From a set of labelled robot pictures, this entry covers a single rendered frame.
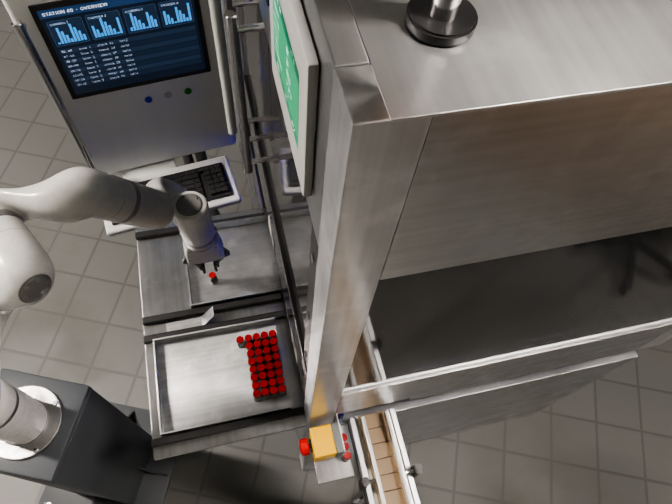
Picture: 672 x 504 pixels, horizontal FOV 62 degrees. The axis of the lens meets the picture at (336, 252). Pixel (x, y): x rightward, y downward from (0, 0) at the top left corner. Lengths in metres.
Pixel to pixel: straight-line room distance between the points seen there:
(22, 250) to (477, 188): 0.77
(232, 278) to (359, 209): 1.21
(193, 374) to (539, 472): 1.58
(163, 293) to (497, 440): 1.56
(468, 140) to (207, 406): 1.24
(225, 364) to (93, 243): 1.45
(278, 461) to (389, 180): 2.02
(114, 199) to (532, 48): 0.81
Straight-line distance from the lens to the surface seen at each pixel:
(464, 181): 0.54
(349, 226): 0.55
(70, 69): 1.73
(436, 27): 0.49
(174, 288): 1.72
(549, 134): 0.53
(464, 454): 2.54
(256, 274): 1.71
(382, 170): 0.48
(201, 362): 1.62
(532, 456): 2.64
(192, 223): 1.33
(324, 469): 1.55
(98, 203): 1.10
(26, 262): 1.06
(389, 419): 1.50
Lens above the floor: 2.42
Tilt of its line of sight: 62 degrees down
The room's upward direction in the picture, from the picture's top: 9 degrees clockwise
